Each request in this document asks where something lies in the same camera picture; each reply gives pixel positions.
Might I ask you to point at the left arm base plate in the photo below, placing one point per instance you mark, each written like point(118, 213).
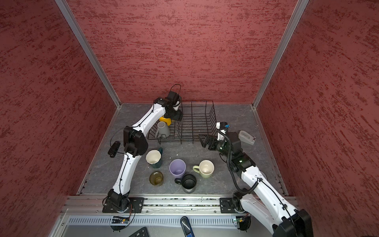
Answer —
point(134, 205)

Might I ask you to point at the purple cup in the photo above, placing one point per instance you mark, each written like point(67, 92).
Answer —
point(177, 168)

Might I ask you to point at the black mug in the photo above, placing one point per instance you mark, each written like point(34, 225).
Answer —
point(188, 183)

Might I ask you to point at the light green mug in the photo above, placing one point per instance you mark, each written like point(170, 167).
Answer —
point(205, 169)

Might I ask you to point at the dark green mug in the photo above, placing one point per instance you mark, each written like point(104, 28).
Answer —
point(154, 158)

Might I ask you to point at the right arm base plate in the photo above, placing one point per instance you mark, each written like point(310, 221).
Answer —
point(231, 205)

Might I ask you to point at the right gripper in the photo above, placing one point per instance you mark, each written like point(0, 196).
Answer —
point(213, 139)

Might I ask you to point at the black wire dish rack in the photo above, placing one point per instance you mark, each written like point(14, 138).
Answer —
point(199, 118)

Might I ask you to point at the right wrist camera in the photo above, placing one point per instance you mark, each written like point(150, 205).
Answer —
point(222, 128)

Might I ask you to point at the black blue handheld device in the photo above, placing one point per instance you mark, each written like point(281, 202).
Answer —
point(186, 227)

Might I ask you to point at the olive glass cup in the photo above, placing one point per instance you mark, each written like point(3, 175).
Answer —
point(156, 178)

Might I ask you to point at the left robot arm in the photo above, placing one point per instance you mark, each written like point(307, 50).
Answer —
point(135, 146)

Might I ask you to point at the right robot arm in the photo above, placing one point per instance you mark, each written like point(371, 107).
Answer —
point(261, 199)

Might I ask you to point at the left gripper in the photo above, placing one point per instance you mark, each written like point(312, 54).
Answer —
point(179, 116)

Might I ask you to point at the yellow mug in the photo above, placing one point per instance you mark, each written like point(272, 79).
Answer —
point(168, 121)

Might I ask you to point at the white grey mug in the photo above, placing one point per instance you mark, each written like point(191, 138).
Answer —
point(163, 130)

